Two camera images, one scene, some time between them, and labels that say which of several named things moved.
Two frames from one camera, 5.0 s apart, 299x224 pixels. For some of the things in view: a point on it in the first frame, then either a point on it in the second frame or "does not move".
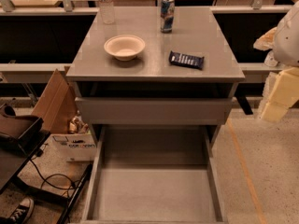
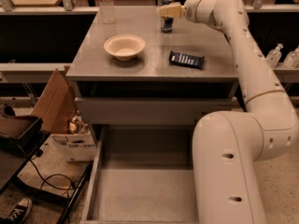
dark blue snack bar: x=187 y=61 does not move
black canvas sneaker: x=22 y=212 does not move
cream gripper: x=288 y=40 to x=189 y=7
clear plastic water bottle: x=106 y=4 does not move
